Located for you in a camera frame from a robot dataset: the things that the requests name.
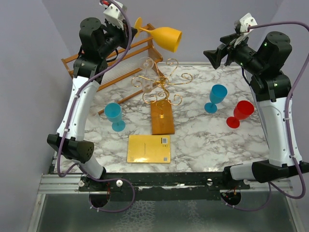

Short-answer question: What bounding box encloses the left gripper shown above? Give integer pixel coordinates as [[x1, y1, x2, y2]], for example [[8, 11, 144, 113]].
[[98, 18, 136, 58]]

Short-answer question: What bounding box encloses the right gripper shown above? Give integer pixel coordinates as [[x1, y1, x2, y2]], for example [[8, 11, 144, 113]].
[[204, 32, 265, 74]]

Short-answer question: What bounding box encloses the clear wine glass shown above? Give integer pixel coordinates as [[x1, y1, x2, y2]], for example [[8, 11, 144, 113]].
[[139, 57, 154, 93]]

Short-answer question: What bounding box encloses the blue wine glass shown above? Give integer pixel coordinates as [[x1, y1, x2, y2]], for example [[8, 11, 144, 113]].
[[204, 84, 227, 114], [104, 102, 126, 132]]

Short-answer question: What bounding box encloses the yellow wine glass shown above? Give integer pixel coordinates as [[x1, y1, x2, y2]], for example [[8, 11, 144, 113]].
[[134, 17, 182, 53]]

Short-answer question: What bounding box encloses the red wine glass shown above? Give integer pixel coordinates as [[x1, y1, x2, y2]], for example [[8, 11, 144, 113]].
[[226, 101, 254, 129]]

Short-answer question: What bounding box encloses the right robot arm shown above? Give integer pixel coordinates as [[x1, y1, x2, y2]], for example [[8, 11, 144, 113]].
[[203, 31, 309, 189]]

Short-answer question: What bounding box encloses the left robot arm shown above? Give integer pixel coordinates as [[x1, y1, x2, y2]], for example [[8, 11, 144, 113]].
[[47, 17, 137, 191]]

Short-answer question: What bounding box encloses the wooden shelf rack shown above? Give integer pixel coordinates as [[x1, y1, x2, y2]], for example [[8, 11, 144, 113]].
[[61, 23, 164, 115]]

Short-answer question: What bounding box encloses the wooden rack base board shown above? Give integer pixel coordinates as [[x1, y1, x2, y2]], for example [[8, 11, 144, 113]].
[[150, 100, 175, 135]]

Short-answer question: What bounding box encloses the yellow book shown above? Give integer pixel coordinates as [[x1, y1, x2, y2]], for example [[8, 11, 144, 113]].
[[127, 135, 171, 163]]

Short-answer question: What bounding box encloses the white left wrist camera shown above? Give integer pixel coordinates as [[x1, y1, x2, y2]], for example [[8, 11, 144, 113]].
[[99, 0, 124, 30]]

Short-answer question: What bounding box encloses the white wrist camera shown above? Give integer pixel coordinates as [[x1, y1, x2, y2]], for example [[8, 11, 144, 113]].
[[99, 0, 124, 30], [234, 13, 257, 34]]

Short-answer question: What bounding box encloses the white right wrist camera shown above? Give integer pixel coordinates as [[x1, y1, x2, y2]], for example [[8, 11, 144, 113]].
[[234, 13, 257, 34]]

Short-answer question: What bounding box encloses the gold wire wine glass rack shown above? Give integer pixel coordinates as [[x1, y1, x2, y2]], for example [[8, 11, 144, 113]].
[[131, 58, 193, 106]]

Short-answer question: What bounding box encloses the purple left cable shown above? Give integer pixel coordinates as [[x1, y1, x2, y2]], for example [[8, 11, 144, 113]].
[[56, 0, 136, 214]]

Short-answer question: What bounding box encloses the black metal mounting rail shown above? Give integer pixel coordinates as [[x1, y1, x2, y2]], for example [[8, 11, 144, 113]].
[[79, 172, 250, 202]]

